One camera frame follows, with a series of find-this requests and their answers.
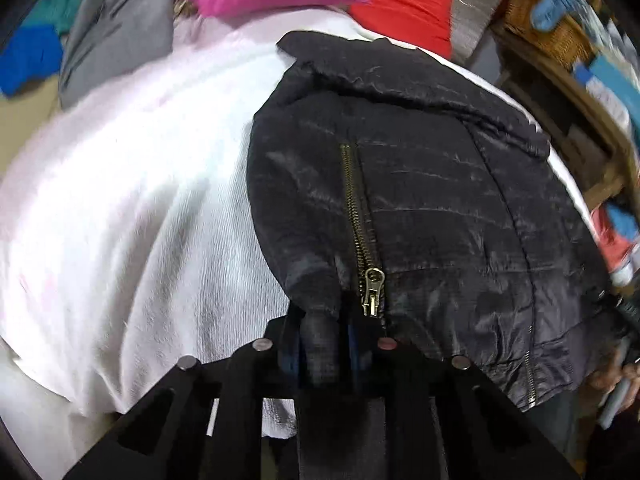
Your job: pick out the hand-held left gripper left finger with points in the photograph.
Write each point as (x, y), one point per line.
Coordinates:
(285, 355)

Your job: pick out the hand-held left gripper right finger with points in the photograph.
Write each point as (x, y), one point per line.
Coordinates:
(360, 360)

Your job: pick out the black puffer jacket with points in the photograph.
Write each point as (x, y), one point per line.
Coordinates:
(450, 210)

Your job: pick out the person's right hand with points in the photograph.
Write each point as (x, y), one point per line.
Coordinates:
(602, 380)

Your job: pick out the white blanket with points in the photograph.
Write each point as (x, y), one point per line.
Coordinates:
(125, 235)

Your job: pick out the wooden table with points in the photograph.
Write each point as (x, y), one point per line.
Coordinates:
(575, 100)

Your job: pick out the blue cardboard box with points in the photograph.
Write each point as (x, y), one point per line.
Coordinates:
(615, 85)

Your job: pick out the wicker basket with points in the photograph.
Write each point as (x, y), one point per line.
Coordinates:
(550, 45)

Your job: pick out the blue cloth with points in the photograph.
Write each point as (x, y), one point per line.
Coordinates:
(550, 7)

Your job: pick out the beige sofa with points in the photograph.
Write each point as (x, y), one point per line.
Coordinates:
(25, 120)

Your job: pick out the red pillow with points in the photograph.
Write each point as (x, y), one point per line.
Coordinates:
(400, 10)

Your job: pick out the silver foil board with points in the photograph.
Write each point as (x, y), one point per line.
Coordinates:
(475, 0)

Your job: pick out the grey coat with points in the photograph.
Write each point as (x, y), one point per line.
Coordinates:
(120, 40)

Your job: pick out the blue jacket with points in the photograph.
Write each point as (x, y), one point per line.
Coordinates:
(30, 60)

